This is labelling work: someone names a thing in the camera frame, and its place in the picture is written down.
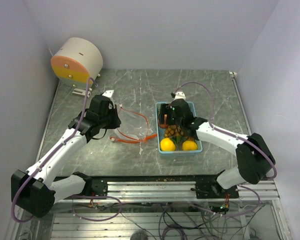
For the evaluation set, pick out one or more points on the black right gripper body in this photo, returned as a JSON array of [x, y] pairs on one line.
[[172, 120]]

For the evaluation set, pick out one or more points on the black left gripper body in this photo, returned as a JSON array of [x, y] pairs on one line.
[[109, 121]]

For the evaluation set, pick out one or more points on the brown longan bunch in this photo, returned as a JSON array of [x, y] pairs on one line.
[[173, 131]]

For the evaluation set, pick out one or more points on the clear orange zip top bag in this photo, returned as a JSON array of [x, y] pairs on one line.
[[135, 129]]

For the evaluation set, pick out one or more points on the brown round fruit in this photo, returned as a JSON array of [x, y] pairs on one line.
[[163, 124]]

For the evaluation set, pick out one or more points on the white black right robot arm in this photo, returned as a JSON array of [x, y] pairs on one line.
[[254, 159]]

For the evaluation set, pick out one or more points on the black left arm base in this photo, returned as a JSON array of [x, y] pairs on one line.
[[94, 186]]

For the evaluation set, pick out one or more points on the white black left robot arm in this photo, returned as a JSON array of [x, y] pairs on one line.
[[36, 190]]

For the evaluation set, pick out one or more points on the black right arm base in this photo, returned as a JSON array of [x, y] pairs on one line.
[[206, 187]]

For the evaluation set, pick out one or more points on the orange fruit left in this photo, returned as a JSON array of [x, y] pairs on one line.
[[167, 145]]

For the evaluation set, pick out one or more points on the orange fruit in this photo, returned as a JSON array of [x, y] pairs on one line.
[[167, 145], [189, 145]]

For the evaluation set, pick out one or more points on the orange fruit right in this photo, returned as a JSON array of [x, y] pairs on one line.
[[189, 145]]

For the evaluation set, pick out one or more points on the cream cylindrical drawer box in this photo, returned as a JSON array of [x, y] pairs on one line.
[[76, 61]]

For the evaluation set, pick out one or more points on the white corner clip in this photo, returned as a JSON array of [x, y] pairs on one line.
[[232, 74]]

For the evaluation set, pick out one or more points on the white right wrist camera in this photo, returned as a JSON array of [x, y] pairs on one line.
[[178, 95]]

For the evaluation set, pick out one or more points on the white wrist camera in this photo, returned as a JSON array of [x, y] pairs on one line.
[[109, 94], [178, 95]]

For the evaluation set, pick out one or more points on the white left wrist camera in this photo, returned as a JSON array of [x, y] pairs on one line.
[[109, 94]]

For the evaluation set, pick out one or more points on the small white metal bracket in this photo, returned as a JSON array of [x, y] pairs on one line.
[[81, 92]]

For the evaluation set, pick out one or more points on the aluminium rail frame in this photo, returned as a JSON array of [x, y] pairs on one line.
[[162, 211]]

